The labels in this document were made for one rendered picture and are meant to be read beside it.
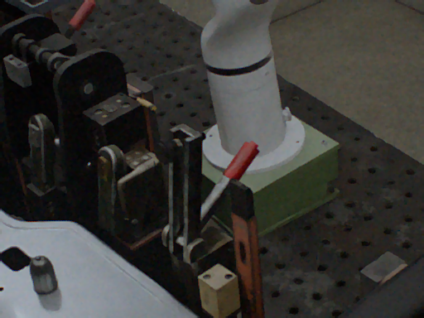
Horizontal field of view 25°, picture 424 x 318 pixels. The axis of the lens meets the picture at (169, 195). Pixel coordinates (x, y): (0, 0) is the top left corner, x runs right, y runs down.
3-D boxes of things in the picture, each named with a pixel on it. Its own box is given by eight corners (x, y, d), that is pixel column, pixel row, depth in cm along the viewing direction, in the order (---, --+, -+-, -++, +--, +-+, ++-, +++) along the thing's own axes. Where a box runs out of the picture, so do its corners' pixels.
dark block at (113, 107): (124, 320, 160) (81, 110, 134) (157, 300, 163) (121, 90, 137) (142, 336, 156) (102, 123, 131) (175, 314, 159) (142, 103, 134)
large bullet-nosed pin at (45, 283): (31, 294, 126) (21, 257, 121) (51, 282, 127) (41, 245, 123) (44, 305, 123) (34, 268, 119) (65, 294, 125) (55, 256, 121)
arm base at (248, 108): (275, 102, 186) (262, 18, 175) (325, 147, 171) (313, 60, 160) (187, 138, 182) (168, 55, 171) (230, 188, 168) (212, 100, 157)
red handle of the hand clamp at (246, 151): (166, 235, 119) (239, 132, 119) (175, 242, 120) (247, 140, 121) (187, 251, 116) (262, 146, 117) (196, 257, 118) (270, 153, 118)
